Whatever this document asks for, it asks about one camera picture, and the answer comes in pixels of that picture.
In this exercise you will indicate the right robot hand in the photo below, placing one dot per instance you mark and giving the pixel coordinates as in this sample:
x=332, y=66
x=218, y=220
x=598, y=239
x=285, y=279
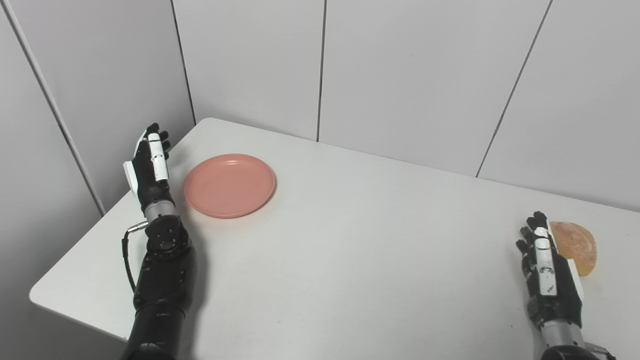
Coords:
x=547, y=280

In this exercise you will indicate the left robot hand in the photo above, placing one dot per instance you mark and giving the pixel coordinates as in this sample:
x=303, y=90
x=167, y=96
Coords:
x=150, y=170

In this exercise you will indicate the bread roll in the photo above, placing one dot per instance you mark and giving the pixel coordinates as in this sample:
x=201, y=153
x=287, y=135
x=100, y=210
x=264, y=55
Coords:
x=577, y=245

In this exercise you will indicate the pink plate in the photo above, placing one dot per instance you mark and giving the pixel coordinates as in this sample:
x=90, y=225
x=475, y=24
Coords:
x=229, y=185

